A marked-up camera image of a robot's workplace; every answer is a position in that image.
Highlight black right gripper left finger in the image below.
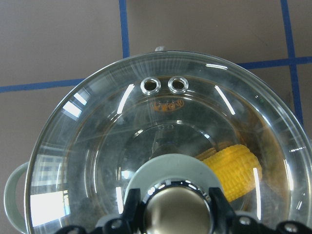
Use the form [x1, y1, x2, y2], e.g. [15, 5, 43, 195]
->
[52, 187, 142, 234]

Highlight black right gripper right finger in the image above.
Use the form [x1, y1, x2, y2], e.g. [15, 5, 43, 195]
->
[209, 187, 312, 234]

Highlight yellow corn cob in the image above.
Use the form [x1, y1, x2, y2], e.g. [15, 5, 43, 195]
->
[196, 144, 262, 202]

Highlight glass pot lid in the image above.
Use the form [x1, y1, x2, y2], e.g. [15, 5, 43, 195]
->
[23, 50, 312, 234]

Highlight pale green cooking pot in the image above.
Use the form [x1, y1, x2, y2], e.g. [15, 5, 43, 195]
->
[3, 46, 312, 234]

